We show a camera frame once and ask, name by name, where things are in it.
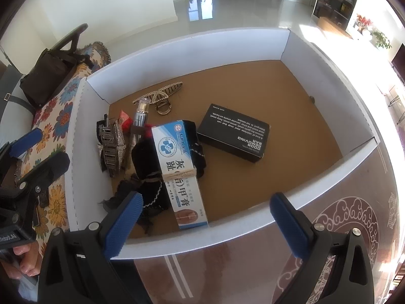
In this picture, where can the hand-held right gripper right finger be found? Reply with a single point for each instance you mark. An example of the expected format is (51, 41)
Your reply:
(289, 228)

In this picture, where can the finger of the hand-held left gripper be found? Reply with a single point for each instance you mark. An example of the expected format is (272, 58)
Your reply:
(27, 141)
(50, 167)

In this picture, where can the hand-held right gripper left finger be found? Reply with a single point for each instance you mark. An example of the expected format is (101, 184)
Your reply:
(121, 224)

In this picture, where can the black bow hair clip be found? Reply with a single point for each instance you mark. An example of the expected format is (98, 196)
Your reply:
(121, 188)

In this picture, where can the rhinestone bow hair clip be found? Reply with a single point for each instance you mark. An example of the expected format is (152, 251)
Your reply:
(117, 145)

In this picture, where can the black lace-trimmed cloth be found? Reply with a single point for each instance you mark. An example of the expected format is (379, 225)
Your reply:
(145, 158)

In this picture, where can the blue and white ointment box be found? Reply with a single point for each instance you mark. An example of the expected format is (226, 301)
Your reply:
(177, 164)

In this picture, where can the red snack packet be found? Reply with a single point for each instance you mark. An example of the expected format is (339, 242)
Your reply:
(125, 120)

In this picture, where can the gold and silver cosmetic tube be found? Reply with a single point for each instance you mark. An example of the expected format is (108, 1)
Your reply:
(140, 117)

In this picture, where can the black soap box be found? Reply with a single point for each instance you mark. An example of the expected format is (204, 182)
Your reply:
(234, 133)

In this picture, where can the gold rhinestone claw clip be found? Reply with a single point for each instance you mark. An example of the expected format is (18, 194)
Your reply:
(171, 88)

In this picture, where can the white cardboard box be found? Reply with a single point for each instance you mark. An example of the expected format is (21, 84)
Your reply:
(189, 47)

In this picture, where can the brown patterned glass desktop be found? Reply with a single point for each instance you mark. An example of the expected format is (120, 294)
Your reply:
(237, 275)

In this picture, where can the person's left hand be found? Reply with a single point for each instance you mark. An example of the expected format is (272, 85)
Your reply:
(27, 259)

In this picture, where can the floral blanket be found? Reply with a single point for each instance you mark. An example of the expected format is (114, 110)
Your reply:
(63, 126)

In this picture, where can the black handbag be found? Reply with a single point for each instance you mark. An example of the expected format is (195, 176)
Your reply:
(47, 76)

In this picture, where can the black television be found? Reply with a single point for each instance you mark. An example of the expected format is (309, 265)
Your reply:
(399, 66)

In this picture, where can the green potted plant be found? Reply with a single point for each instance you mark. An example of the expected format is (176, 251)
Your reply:
(381, 39)

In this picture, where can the red flower plant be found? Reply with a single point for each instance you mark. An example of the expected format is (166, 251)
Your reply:
(363, 22)

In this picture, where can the dark glass display cabinet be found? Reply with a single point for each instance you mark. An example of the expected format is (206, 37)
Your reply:
(337, 0)

